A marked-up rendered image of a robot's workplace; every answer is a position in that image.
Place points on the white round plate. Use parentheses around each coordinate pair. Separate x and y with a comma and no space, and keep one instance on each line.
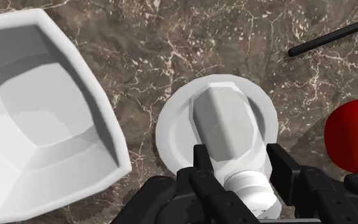
(174,136)

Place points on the red apple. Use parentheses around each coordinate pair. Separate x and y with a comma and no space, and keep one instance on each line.
(352,136)

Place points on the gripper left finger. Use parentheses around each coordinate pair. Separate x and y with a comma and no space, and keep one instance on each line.
(209,189)

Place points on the white bottle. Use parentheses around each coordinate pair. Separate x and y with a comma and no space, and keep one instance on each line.
(228,124)

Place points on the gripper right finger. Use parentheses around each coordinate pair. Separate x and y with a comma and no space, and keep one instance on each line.
(318,192)

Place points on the white square bowl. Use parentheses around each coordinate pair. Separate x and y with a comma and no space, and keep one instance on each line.
(42,124)

